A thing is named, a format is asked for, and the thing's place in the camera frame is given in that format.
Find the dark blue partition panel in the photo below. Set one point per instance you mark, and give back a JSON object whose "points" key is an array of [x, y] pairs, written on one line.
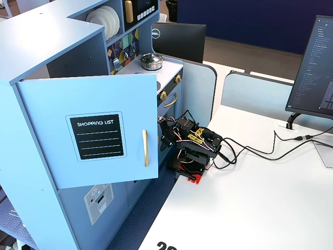
{"points": [[255, 23]]}

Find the black toy microwave door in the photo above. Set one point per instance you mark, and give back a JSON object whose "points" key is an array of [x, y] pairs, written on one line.
{"points": [[145, 6]]}

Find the gray desk divider panel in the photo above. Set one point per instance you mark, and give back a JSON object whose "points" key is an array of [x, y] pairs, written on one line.
{"points": [[257, 93], [200, 91]]}

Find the blue cabinet door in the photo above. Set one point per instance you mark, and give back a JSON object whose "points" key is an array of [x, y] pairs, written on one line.
{"points": [[104, 169]]}

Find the blue toy kitchen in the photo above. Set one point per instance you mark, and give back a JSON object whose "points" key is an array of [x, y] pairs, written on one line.
{"points": [[39, 213]]}

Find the red arm base mount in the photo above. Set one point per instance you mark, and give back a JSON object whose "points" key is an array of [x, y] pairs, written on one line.
{"points": [[196, 179]]}

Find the steel pot with lid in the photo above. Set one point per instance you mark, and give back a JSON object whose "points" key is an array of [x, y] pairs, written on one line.
{"points": [[150, 62]]}

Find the small steel spoon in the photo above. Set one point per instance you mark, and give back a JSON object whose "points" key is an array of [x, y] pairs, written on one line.
{"points": [[133, 49]]}

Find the white toy plate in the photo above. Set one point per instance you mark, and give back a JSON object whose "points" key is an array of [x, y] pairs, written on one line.
{"points": [[95, 24], [117, 19], [110, 23]]}

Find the black trash bin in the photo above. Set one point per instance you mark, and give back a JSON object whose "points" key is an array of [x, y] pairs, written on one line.
{"points": [[171, 10]]}

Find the monitor with lit screen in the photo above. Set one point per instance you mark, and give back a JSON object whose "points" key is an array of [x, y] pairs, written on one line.
{"points": [[314, 67]]}

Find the gold stove knob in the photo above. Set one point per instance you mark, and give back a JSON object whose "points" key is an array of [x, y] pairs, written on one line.
{"points": [[163, 96], [178, 78]]}

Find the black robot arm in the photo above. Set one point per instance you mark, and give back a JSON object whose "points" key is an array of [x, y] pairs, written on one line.
{"points": [[193, 153]]}

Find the gray monitor stand base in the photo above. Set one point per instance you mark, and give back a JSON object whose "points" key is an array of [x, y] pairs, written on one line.
{"points": [[323, 153]]}

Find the steel ladle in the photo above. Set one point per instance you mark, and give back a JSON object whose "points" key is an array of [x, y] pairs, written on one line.
{"points": [[126, 55]]}

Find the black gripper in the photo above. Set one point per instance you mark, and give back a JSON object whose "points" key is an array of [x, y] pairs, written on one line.
{"points": [[166, 137]]}

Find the steel slotted spatula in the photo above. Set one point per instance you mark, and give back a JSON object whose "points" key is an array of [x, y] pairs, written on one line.
{"points": [[116, 62]]}

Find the black Dell monitor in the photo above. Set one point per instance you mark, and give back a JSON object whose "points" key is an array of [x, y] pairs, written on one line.
{"points": [[179, 41]]}

